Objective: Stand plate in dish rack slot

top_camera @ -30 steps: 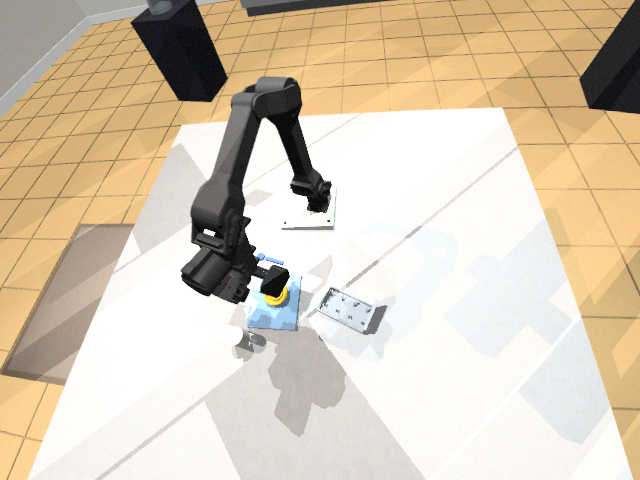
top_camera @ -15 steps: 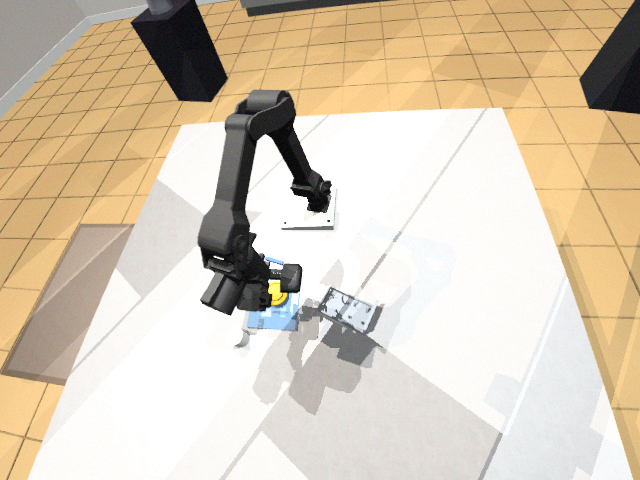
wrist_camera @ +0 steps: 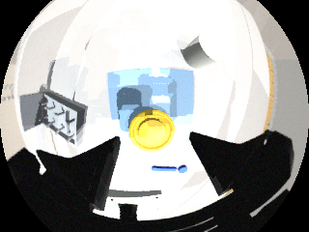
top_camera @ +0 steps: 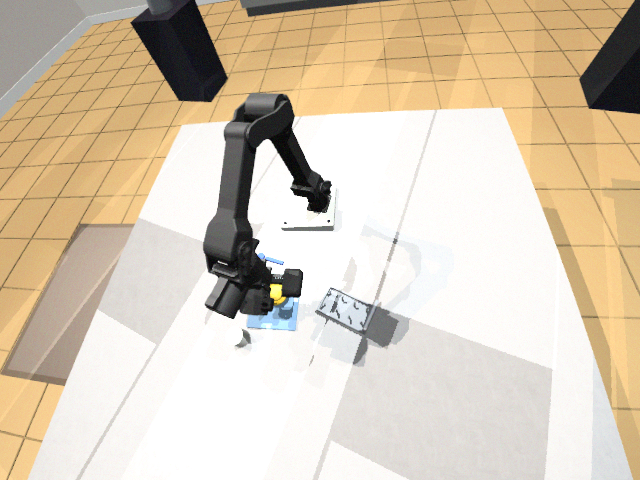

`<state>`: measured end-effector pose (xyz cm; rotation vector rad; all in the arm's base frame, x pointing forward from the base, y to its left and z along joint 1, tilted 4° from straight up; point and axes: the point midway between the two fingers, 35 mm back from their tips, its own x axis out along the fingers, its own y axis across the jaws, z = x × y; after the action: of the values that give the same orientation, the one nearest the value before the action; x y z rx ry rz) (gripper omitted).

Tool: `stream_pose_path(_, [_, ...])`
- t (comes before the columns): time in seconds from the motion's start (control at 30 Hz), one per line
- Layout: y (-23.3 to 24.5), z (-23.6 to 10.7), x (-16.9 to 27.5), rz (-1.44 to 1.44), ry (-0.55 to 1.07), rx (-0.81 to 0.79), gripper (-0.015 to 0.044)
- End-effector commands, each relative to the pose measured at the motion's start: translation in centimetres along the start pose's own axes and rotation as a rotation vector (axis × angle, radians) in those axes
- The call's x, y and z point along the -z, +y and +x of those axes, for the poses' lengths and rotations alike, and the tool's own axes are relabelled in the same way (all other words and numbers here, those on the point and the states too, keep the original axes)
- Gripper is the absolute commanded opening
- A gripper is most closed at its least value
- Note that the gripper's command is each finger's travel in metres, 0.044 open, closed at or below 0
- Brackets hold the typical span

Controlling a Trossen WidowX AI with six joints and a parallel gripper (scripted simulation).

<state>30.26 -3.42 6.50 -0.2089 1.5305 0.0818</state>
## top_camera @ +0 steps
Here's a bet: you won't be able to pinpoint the yellow plate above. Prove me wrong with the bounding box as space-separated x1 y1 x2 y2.
270 284 286 306

